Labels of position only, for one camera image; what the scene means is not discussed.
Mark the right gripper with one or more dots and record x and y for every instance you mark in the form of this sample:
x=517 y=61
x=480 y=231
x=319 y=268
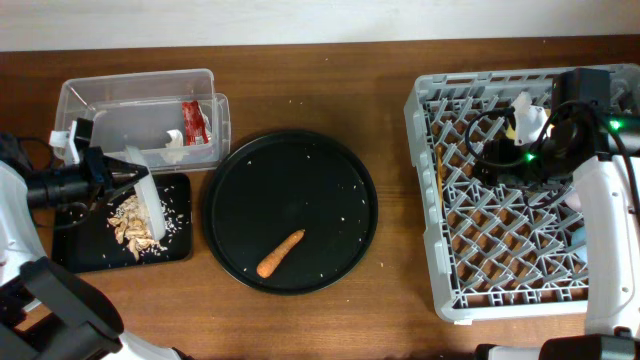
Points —
x=491 y=174

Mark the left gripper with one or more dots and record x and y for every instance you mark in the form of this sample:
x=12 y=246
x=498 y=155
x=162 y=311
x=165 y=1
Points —
x=101 y=168

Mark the grey plate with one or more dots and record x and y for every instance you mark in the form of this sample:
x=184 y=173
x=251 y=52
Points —
x=147 y=194

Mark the yellow bowl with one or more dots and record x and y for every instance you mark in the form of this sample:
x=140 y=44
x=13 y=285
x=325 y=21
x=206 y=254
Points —
x=510 y=131

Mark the white tissue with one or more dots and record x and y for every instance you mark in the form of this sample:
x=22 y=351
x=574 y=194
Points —
x=173 y=152

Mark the wooden chopstick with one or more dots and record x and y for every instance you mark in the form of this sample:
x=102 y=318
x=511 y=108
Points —
x=439 y=177

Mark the pink cup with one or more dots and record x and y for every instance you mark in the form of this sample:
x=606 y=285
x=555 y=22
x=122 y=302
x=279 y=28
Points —
x=572 y=201

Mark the red snack wrapper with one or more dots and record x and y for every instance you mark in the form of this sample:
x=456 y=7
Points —
x=195 y=124

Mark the blue cup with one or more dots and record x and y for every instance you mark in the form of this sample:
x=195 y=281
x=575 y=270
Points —
x=578 y=244

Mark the round black serving tray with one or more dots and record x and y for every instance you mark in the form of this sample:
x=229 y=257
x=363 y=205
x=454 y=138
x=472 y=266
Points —
x=278 y=184

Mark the orange carrot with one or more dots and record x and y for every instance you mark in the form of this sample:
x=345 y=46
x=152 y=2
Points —
x=270 y=263

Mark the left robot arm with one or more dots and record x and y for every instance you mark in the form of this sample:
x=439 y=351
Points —
x=48 y=312

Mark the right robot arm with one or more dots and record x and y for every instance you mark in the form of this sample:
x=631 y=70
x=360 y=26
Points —
x=585 y=145

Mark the grey dishwasher rack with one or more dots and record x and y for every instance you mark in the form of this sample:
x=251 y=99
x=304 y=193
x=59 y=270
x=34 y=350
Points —
x=496 y=252

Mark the food scraps pile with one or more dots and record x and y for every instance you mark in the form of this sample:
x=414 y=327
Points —
x=131 y=229

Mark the black rectangular tray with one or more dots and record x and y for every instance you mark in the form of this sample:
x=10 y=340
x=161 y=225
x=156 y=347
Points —
x=87 y=244

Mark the clear plastic bin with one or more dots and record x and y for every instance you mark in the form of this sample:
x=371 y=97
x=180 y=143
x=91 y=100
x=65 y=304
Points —
x=137 y=109

